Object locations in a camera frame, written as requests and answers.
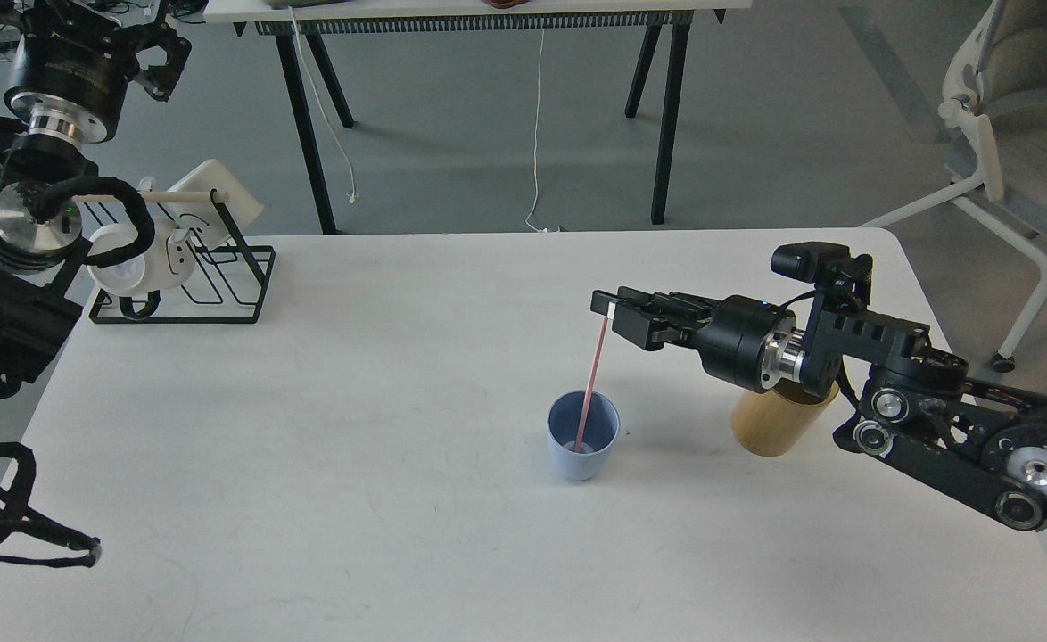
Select bamboo cylinder holder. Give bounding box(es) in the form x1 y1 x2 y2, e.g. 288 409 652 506
730 381 840 457

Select white mug in rack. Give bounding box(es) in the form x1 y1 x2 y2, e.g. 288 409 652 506
87 218 196 298

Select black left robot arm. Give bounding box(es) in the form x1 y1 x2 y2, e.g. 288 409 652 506
0 1 192 568

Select wooden dowel on rack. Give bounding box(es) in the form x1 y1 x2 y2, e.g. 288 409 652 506
137 190 229 204

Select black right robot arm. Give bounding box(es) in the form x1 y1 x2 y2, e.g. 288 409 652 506
591 243 1047 530

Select blue plastic cup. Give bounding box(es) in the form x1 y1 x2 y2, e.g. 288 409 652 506
547 390 621 482

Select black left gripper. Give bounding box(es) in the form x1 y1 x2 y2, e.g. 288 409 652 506
4 9 192 143

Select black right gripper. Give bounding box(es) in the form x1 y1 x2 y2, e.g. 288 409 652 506
589 287 796 393

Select beige office chair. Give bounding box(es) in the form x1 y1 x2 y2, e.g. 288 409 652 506
870 1 1047 373

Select black wire dish rack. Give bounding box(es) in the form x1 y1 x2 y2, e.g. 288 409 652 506
87 196 277 325

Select background white table black legs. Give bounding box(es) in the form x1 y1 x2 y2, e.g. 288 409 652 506
202 1 752 235

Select white hanging cable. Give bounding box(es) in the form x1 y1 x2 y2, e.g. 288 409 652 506
287 7 359 205
524 27 564 235

